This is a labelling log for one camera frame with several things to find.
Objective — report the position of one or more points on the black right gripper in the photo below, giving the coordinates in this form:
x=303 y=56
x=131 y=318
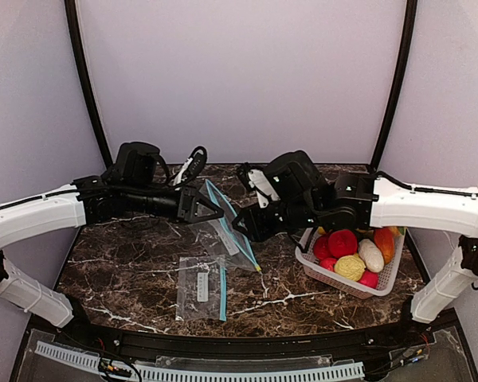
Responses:
x=257 y=222

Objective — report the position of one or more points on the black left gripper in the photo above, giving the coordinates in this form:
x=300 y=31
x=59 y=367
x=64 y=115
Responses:
x=184 y=204

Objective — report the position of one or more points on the large clear zip bag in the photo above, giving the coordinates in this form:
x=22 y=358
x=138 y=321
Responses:
x=230 y=248

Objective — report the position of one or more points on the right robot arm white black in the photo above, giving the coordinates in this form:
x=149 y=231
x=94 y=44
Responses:
x=293 y=194

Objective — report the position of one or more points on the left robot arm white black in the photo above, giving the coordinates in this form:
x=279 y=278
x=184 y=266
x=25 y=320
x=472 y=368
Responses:
x=138 y=181

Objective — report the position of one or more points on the small clear zip bag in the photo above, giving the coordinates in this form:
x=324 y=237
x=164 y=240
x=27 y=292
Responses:
x=201 y=290

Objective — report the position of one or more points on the red toy fruit left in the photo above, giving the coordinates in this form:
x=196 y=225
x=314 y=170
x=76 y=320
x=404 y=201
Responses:
x=320 y=248

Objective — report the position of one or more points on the red toy fruit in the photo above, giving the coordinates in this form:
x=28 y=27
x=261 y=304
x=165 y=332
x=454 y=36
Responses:
x=369 y=279
x=320 y=248

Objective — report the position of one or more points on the red toy apple large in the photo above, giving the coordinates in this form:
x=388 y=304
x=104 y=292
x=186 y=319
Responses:
x=342 y=243

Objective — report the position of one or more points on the red toy fruit front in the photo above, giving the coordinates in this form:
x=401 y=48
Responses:
x=369 y=279

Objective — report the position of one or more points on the orange toy carrot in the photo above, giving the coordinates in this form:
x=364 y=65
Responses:
x=384 y=240

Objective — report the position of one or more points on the white plastic basket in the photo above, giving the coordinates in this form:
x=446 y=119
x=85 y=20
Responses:
x=312 y=269

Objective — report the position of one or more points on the yellow toy pear with leaf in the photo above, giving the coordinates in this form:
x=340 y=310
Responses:
x=397 y=230

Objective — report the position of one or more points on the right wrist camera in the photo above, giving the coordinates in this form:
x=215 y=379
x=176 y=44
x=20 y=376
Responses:
x=253 y=179

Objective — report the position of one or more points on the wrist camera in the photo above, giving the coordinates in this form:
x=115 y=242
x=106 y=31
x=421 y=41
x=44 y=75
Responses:
x=191 y=168
x=253 y=179

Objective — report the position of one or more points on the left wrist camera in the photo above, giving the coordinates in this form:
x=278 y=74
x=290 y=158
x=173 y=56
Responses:
x=191 y=168

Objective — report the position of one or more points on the black front rail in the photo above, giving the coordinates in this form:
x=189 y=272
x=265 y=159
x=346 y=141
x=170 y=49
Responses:
x=363 y=343

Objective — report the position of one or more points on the white slotted cable duct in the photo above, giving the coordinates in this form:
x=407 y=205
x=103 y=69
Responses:
x=121 y=371

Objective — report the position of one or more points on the black corner frame post left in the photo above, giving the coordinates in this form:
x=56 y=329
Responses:
x=85 y=81

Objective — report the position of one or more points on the black corner frame post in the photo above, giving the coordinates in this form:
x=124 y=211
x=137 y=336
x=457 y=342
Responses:
x=409 y=22
x=85 y=81

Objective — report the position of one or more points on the black corner frame post right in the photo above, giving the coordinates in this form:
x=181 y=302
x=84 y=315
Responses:
x=409 y=22

